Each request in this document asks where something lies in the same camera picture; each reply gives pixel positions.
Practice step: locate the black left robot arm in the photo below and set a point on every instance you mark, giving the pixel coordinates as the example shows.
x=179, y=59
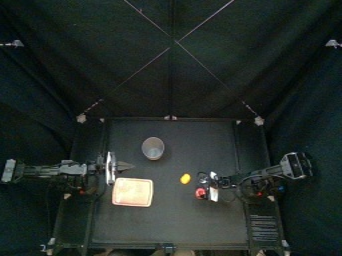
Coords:
x=44, y=170

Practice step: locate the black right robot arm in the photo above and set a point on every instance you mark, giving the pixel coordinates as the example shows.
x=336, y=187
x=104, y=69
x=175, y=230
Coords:
x=294, y=165

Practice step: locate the yellow toy donut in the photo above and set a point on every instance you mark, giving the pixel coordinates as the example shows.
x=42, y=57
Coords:
x=184, y=178

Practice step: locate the red round toy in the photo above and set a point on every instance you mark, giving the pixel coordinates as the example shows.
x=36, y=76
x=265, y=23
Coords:
x=200, y=193

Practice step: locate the pink square tray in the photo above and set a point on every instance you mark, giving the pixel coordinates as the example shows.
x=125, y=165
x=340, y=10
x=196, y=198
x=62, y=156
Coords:
x=132, y=192

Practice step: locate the white text label sticker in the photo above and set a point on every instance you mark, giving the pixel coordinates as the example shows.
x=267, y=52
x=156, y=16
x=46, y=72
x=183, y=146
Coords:
x=263, y=228

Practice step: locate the black table edge clamp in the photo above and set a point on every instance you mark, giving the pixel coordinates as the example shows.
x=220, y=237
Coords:
x=167, y=248

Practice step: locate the silver frame corner bracket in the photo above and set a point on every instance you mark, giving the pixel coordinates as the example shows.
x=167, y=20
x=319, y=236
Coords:
x=16, y=43
x=80, y=118
x=169, y=117
x=259, y=120
x=331, y=43

